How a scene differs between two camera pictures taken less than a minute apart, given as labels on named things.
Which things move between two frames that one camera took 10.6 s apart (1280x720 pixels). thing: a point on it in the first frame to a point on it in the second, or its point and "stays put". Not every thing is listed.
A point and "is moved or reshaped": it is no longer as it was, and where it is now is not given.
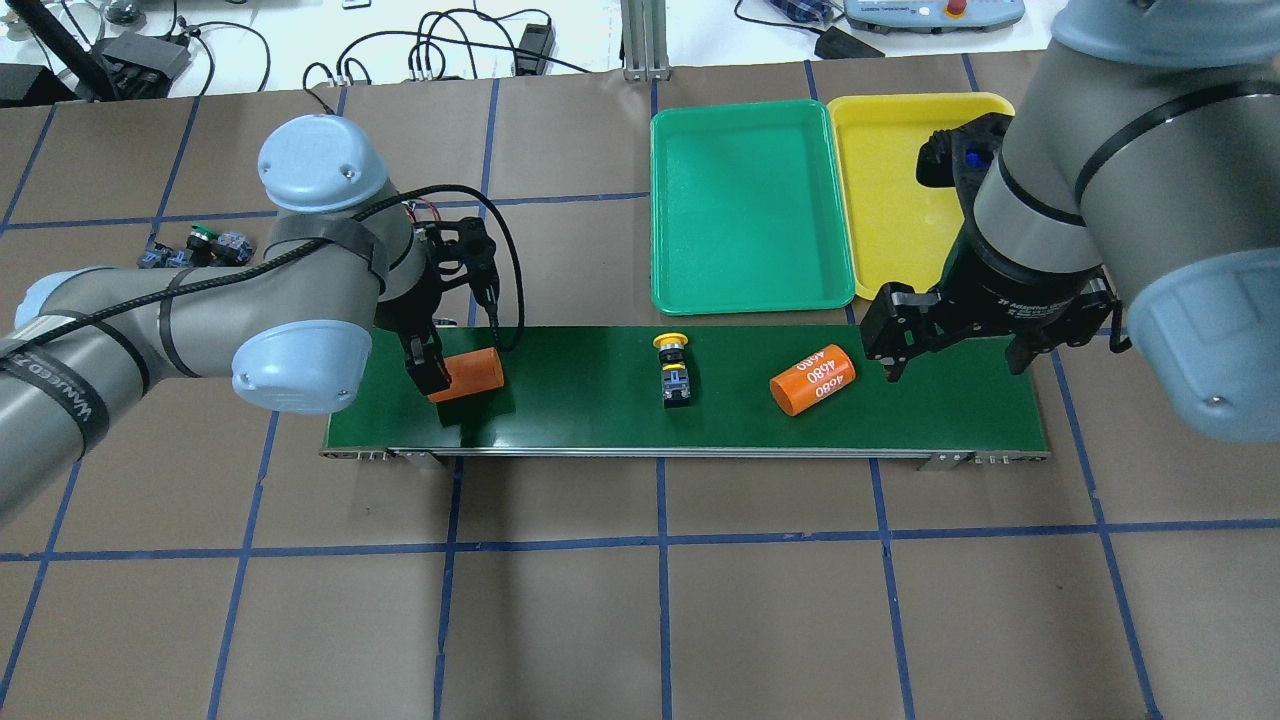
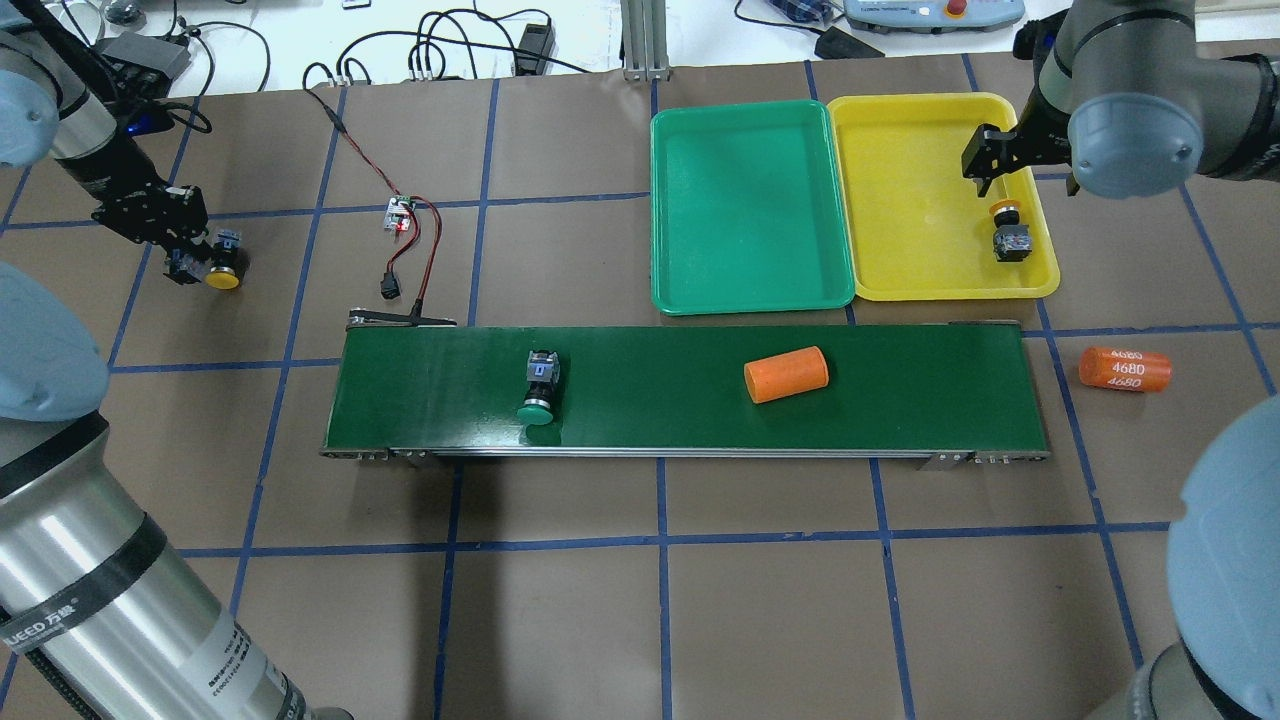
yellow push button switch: (676, 379) is moved or reshaped
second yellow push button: (233, 249) stays put
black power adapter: (539, 39) stays put
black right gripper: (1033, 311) to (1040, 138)
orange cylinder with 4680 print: (813, 380) to (1125, 369)
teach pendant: (933, 16) stays put
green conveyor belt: (756, 392) stays put
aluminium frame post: (645, 40) stays put
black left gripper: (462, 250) to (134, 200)
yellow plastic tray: (902, 232) stays put
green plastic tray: (745, 209) stays put
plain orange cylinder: (471, 373) to (786, 375)
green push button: (158, 255) is moved or reshaped
